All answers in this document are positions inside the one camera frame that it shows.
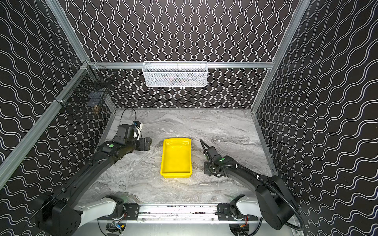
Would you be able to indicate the white wire mesh basket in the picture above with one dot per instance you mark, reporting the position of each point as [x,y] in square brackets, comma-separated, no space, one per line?
[175,73]

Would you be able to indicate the yellow plastic bin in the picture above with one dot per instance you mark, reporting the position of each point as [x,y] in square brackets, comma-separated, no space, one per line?
[176,158]

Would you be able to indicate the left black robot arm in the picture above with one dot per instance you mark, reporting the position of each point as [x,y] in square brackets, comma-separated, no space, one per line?
[69,194]

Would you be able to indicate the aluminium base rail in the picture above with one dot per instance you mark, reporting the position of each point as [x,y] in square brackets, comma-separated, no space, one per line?
[177,212]

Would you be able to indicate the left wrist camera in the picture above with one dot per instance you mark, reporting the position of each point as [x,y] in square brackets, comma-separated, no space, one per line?
[137,127]

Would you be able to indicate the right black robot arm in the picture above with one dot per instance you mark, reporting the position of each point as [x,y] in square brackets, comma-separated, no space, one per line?
[276,204]

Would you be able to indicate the black wire basket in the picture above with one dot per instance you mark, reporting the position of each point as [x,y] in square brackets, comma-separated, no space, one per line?
[87,98]

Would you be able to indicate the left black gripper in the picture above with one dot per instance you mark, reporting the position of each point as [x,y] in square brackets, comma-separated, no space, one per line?
[140,144]

